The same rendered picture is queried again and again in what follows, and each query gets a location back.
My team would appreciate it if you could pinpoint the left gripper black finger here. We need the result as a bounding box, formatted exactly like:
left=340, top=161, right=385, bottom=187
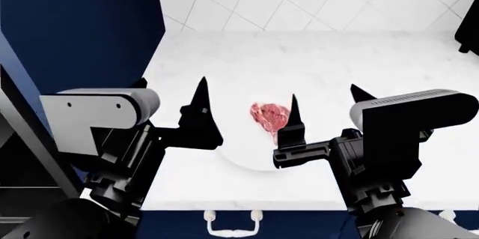
left=126, top=77, right=148, bottom=89
left=177, top=75, right=225, bottom=151

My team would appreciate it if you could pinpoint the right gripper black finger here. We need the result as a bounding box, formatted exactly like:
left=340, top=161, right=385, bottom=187
left=275, top=93, right=307, bottom=148
left=350, top=83, right=378, bottom=104

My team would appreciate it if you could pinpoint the raw red steak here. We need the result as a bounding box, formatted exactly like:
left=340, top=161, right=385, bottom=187
left=249, top=102, right=293, bottom=145

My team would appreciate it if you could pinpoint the white round plate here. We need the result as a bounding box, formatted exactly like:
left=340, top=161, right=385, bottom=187
left=216, top=92, right=332, bottom=174

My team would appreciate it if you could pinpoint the tall navy blue cabinet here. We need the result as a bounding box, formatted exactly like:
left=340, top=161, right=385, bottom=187
left=0, top=0, right=166, bottom=172

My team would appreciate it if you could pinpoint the navy blue drawer front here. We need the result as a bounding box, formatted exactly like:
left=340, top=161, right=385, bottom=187
left=138, top=209, right=355, bottom=239

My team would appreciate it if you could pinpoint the black countertop appliance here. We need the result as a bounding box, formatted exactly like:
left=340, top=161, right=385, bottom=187
left=454, top=2, right=479, bottom=55

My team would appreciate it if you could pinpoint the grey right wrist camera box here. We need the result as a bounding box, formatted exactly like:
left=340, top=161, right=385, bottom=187
left=349, top=88, right=471, bottom=168

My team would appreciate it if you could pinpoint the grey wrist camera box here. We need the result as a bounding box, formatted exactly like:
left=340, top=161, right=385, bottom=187
left=38, top=86, right=162, bottom=157
left=349, top=88, right=471, bottom=168

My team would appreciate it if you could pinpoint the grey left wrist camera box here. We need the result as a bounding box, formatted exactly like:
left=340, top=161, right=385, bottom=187
left=38, top=86, right=162, bottom=157

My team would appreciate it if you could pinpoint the white drawer handle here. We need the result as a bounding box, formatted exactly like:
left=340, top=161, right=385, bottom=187
left=203, top=210, right=264, bottom=238
left=437, top=209, right=458, bottom=222

